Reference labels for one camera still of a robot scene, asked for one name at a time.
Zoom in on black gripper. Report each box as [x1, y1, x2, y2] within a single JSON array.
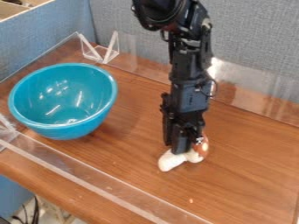
[[160, 81, 211, 155]]

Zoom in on white and brown toy mushroom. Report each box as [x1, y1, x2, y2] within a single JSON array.
[[158, 135, 210, 172]]

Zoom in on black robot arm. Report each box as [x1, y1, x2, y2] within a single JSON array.
[[132, 0, 215, 155]]

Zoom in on blue bowl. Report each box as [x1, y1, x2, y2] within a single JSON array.
[[8, 63, 118, 140]]

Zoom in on clear acrylic front barrier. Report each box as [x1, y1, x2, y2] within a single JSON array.
[[0, 113, 212, 224]]

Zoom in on clear acrylic barrier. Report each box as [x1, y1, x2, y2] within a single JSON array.
[[0, 113, 212, 224], [76, 31, 299, 127], [0, 32, 80, 82]]

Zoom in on clear acrylic back barrier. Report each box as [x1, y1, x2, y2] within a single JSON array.
[[76, 31, 299, 127]]

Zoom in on clear acrylic left barrier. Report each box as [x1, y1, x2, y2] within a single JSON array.
[[0, 32, 80, 82]]

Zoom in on wooden shelf top left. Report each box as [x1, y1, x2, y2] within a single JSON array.
[[0, 0, 56, 23]]

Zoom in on black cables under table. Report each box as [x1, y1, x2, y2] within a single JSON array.
[[0, 195, 43, 224]]

